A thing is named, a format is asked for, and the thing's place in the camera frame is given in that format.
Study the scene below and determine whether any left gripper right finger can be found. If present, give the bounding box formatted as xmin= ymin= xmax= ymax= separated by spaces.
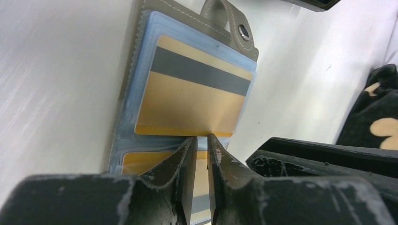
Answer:
xmin=207 ymin=134 xmax=396 ymax=225

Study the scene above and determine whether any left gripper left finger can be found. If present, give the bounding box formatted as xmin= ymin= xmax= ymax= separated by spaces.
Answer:
xmin=0 ymin=137 xmax=198 ymax=225

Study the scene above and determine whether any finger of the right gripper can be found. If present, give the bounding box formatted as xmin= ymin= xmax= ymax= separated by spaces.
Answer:
xmin=246 ymin=137 xmax=398 ymax=218

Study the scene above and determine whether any gold credit card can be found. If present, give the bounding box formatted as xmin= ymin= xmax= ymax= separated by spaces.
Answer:
xmin=134 ymin=35 xmax=254 ymax=137
xmin=122 ymin=150 xmax=211 ymax=225

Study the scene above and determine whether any grey leather card holder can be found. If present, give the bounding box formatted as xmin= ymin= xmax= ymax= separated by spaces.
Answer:
xmin=102 ymin=0 xmax=258 ymax=225

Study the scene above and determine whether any black plastic card box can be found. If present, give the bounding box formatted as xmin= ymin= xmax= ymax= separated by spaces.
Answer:
xmin=282 ymin=0 xmax=340 ymax=12

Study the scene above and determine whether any black floral plush blanket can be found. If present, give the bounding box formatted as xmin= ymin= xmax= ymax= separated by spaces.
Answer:
xmin=336 ymin=64 xmax=398 ymax=150

